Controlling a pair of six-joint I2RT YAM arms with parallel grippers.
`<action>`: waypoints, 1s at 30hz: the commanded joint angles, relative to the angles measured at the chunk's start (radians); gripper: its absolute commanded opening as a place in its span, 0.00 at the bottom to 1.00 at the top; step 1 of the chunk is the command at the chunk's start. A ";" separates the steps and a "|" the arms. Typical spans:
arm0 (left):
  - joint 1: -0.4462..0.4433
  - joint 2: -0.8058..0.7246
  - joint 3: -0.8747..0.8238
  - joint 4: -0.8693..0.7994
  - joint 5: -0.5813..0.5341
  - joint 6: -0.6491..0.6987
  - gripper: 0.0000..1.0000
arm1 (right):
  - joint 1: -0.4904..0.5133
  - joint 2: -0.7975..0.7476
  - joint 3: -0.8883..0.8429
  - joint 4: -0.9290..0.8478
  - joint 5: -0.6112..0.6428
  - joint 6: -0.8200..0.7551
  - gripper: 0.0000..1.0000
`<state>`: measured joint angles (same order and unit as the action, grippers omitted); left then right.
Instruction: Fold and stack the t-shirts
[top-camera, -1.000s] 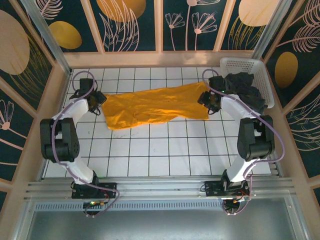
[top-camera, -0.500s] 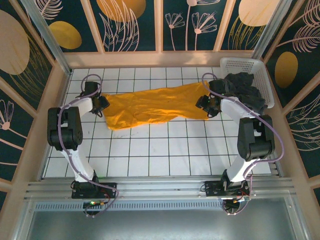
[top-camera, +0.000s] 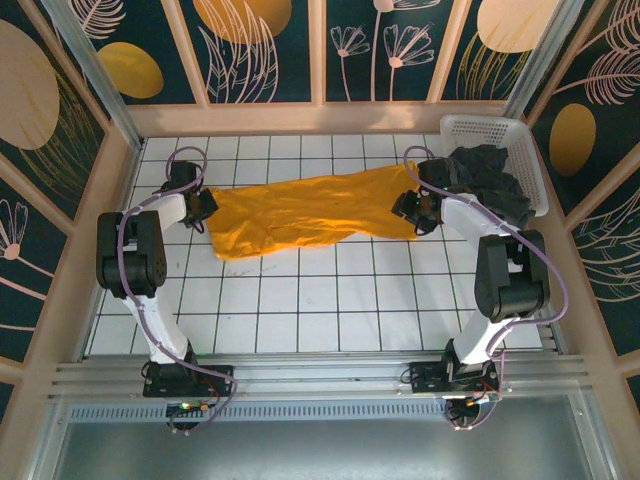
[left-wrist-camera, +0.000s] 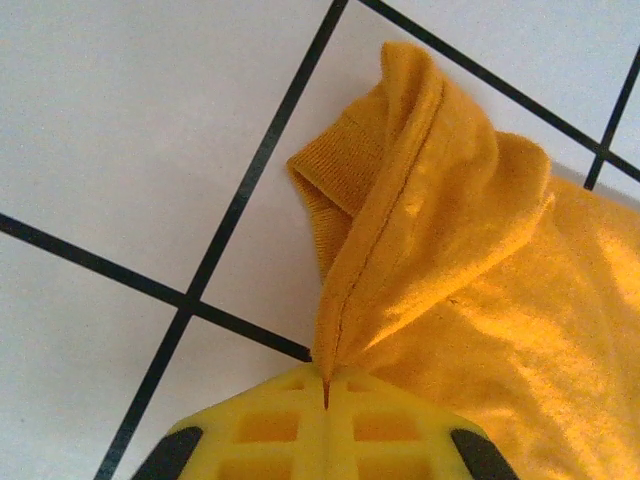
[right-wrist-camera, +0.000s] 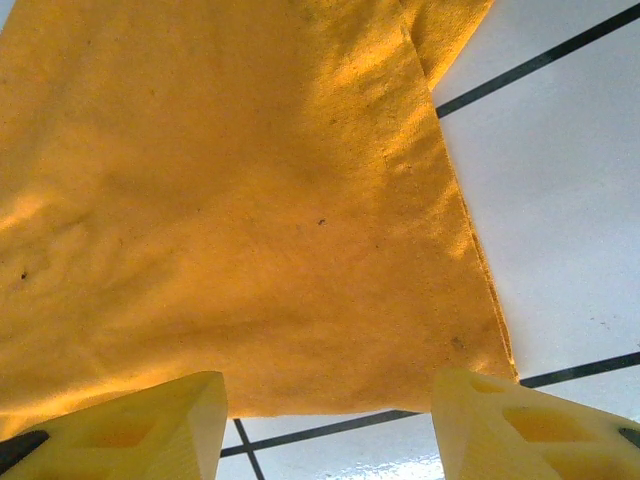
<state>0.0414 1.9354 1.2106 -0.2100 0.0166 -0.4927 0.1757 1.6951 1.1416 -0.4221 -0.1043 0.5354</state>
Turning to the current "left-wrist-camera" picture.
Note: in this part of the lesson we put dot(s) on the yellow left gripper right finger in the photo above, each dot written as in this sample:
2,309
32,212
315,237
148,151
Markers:
390,405

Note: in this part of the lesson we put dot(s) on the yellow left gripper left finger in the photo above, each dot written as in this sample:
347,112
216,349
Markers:
280,400

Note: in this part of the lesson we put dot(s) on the yellow t-shirt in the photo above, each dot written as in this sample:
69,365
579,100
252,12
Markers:
500,300

